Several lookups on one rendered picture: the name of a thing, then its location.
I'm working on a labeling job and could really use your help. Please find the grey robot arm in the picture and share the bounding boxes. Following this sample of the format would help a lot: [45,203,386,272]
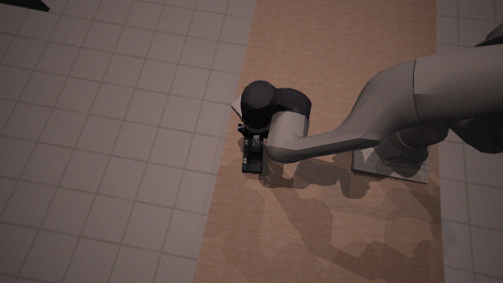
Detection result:
[231,23,503,169]

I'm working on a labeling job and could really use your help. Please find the black rack of three labelled bins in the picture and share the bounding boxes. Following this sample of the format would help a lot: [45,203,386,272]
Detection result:
[242,138,264,173]

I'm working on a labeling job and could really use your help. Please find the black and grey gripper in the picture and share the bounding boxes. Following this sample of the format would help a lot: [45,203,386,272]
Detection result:
[238,123,269,144]

